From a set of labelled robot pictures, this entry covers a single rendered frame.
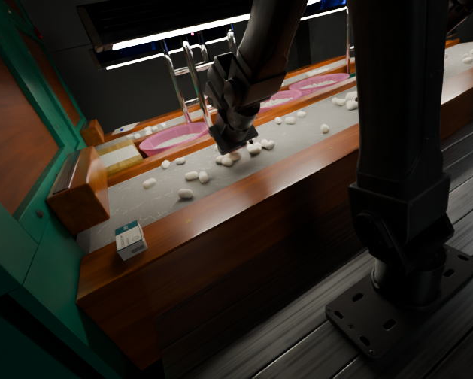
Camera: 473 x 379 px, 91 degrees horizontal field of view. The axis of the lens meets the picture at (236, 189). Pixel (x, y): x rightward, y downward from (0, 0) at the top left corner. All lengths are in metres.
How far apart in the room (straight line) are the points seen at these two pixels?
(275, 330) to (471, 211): 0.37
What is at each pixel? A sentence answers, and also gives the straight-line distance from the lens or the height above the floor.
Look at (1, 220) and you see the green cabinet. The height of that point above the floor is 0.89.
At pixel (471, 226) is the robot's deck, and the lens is 0.50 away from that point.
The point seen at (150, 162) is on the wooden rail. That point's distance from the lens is 0.73.
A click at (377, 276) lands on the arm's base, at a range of 0.35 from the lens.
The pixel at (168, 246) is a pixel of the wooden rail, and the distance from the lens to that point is 0.35.
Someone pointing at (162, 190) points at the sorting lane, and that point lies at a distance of 0.58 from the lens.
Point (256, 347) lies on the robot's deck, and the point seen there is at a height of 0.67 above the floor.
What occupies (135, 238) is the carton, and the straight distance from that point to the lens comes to 0.37.
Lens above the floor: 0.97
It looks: 29 degrees down
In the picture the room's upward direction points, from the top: 16 degrees counter-clockwise
